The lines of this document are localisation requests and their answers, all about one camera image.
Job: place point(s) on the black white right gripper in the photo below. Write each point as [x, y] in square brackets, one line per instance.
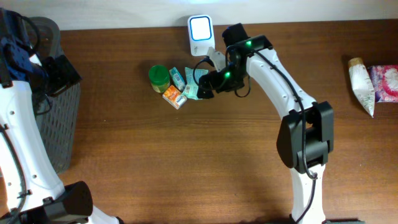
[214, 76]

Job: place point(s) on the teal wet wipes pack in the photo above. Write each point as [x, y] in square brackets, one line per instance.
[191, 88]

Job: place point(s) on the small green tissue pack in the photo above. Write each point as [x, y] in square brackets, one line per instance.
[177, 79]

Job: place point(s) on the orange tissue pack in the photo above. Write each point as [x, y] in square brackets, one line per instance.
[173, 96]

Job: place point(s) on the green cup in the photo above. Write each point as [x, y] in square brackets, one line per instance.
[159, 78]

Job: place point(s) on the white pouch with cork cap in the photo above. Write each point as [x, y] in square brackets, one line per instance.
[361, 84]

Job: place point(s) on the red purple tissue pack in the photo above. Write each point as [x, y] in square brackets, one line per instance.
[384, 80]

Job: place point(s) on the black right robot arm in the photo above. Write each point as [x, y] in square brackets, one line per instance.
[306, 132]

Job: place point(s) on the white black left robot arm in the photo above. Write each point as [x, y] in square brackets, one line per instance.
[35, 193]

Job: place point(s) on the grey plastic mesh basket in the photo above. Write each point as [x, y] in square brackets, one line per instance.
[55, 100]

